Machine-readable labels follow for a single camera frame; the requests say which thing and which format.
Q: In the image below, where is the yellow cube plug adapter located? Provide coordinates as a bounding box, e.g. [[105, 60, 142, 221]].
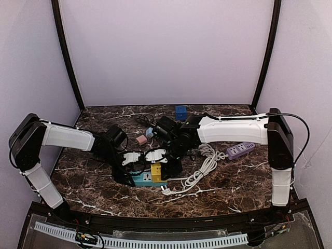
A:
[[150, 162, 162, 183]]

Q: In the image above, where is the teal power strip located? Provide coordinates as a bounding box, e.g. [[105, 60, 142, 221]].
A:
[[130, 172, 168, 187]]

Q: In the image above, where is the white power strip cord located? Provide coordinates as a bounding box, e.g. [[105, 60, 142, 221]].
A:
[[165, 143, 229, 195]]

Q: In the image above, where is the light blue USB charger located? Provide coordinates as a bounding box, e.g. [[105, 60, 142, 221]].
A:
[[145, 127, 154, 139]]

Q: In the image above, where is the black USB cable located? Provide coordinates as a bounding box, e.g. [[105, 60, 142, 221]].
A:
[[136, 114, 159, 128]]

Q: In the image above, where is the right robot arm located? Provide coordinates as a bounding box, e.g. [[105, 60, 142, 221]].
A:
[[161, 108, 303, 207]]

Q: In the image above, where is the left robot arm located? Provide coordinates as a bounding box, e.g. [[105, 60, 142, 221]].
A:
[[8, 113, 135, 210]]

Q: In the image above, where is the white three-pin plug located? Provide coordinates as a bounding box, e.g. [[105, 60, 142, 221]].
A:
[[161, 185, 173, 196]]

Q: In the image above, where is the dark blue cube adapter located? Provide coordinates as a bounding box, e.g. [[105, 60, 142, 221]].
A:
[[175, 106, 187, 121]]

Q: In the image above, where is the pink USB charger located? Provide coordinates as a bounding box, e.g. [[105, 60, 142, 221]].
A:
[[136, 135, 148, 146]]

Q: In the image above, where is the purple power strip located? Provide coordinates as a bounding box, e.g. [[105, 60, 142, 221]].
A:
[[226, 142, 255, 160]]

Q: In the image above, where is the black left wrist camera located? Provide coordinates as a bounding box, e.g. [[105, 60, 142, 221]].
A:
[[105, 124, 128, 151]]

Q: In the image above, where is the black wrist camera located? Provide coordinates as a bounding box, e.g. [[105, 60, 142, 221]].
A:
[[105, 124, 128, 151], [153, 116, 177, 142]]

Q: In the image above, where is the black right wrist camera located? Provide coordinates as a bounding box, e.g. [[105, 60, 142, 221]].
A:
[[153, 116, 177, 142]]

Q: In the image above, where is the white slotted cable duct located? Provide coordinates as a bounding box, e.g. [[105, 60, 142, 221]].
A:
[[33, 221, 249, 249]]

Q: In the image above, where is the black front rail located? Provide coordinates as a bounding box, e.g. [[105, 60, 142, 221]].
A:
[[31, 198, 309, 236]]

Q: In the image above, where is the black frame post left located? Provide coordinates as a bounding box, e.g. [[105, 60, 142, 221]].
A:
[[51, 0, 85, 112]]

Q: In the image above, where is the black frame post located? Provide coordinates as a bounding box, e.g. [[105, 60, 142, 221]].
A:
[[51, 0, 85, 112], [250, 0, 282, 114]]

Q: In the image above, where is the black frame post right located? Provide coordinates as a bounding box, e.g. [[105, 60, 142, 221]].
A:
[[250, 0, 282, 114]]

